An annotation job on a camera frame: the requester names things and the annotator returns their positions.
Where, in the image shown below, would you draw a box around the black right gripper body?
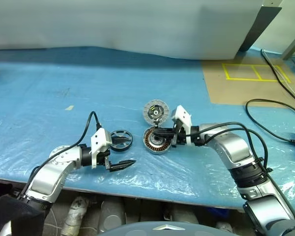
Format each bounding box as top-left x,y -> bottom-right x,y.
171,117 -> 188,148

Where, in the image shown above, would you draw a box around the silver motor housing copper windings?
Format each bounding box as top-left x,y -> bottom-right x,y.
143,125 -> 175,156

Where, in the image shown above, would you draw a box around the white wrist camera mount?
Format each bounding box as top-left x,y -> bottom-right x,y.
90,127 -> 113,170
171,105 -> 193,146

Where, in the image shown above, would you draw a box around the dark grey board stand leg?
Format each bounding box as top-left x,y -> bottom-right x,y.
239,6 -> 283,52

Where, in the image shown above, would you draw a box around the black cloth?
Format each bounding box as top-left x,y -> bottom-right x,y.
0,193 -> 46,236

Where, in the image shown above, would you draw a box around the blue foam table mat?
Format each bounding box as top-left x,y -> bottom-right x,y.
0,46 -> 295,211

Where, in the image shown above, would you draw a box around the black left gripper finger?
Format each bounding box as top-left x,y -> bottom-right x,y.
110,159 -> 137,172
110,136 -> 130,146

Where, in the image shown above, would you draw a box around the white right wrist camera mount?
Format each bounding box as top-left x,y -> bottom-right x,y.
171,105 -> 193,146

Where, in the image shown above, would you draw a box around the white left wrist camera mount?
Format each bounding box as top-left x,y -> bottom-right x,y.
90,127 -> 113,170

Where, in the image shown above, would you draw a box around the grey rounded robot torso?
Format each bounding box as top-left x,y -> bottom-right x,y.
105,220 -> 220,236

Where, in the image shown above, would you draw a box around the straight black table cable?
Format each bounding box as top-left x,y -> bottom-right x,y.
261,48 -> 295,108

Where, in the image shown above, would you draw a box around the round grey motor lid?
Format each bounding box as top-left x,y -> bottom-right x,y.
143,98 -> 171,124

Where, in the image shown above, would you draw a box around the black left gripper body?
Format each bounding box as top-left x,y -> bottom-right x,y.
97,150 -> 115,172

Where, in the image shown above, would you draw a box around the brown cardboard sheet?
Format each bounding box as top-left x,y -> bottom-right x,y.
202,52 -> 295,110

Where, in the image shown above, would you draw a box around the white table cable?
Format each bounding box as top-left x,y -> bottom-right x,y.
262,50 -> 295,102

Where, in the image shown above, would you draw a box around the white wrapped bundle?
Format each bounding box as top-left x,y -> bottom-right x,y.
60,196 -> 89,236

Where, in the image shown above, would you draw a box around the black spoked rotor ring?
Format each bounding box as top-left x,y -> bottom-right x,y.
110,129 -> 134,152

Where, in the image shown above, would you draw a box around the looped black power cable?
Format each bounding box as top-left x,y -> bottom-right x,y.
245,98 -> 295,144

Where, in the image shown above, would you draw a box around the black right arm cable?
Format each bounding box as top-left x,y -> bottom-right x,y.
193,122 -> 295,223

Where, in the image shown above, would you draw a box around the grey cylinder under table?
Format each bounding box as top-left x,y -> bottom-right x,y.
99,198 -> 125,232

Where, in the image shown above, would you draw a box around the grey aluminium post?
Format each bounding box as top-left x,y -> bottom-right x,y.
282,23 -> 295,60

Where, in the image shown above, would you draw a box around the white backdrop board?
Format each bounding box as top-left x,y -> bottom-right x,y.
0,0 -> 264,61

